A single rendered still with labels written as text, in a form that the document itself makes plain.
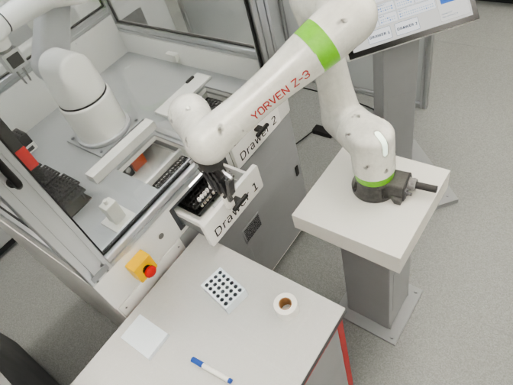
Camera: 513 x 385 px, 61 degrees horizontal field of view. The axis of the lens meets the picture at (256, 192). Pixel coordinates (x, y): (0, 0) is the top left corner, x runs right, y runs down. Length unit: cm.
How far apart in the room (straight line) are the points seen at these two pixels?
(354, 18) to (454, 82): 229
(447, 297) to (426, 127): 114
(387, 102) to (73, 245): 149
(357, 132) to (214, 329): 71
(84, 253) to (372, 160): 84
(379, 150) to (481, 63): 223
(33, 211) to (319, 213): 81
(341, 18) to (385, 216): 63
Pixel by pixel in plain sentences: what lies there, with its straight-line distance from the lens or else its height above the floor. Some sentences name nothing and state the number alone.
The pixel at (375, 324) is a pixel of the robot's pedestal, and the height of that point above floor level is 2.
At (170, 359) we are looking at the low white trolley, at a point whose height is 76.
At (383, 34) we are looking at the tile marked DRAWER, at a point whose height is 100.
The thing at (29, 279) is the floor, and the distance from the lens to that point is 297.
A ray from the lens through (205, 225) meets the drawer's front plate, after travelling 135.
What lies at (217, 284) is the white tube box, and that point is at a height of 80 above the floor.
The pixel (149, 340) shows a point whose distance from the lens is 140.
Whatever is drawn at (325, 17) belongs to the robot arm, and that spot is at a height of 147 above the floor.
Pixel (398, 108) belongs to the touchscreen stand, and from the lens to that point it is 219.
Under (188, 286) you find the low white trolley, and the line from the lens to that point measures 146.
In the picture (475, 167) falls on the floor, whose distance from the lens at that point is 269.
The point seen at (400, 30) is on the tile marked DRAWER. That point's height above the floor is 100.
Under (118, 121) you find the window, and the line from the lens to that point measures 123.
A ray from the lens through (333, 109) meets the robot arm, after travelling 134.
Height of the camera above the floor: 194
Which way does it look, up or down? 47 degrees down
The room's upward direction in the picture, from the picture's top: 19 degrees counter-clockwise
